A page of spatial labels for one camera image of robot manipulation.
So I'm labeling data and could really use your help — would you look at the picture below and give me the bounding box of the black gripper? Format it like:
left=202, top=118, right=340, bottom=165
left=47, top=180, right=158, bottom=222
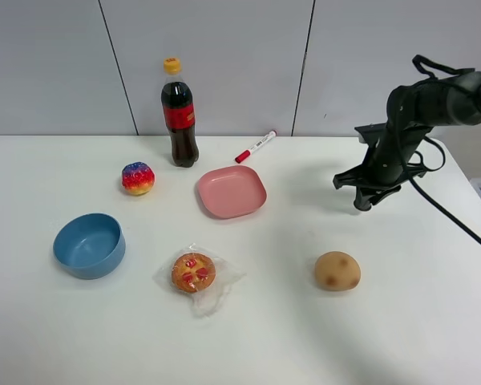
left=333, top=123, right=432, bottom=211

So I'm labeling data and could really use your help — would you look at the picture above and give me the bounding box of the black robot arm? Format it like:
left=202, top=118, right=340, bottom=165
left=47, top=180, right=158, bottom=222
left=333, top=71, right=481, bottom=211

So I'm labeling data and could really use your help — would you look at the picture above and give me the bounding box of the tan bun squishy toy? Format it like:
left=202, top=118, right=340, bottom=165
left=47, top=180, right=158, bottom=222
left=313, top=251, right=362, bottom=291

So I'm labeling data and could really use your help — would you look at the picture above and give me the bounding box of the red white marker pen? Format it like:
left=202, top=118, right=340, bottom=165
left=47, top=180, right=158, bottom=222
left=235, top=130, right=277, bottom=164

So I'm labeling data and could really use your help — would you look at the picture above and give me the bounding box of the pink square plate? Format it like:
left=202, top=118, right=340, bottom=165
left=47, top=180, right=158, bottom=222
left=196, top=165, right=267, bottom=220

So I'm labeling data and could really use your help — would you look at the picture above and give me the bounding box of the wrapped pastry with red topping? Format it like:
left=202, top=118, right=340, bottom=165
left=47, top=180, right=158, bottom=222
left=153, top=243, right=245, bottom=318

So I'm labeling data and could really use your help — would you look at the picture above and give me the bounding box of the cola bottle yellow cap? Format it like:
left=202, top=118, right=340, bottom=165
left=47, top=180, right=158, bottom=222
left=161, top=57, right=199, bottom=168

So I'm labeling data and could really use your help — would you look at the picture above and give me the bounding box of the rainbow squishy ball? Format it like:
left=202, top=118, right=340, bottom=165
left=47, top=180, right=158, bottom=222
left=121, top=162, right=156, bottom=196

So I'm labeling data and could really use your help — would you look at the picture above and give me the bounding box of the blue plastic bowl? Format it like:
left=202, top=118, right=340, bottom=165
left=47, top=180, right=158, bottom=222
left=53, top=213, right=126, bottom=280

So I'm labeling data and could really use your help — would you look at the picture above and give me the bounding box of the black cable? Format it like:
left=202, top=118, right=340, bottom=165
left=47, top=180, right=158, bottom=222
left=400, top=55, right=481, bottom=257

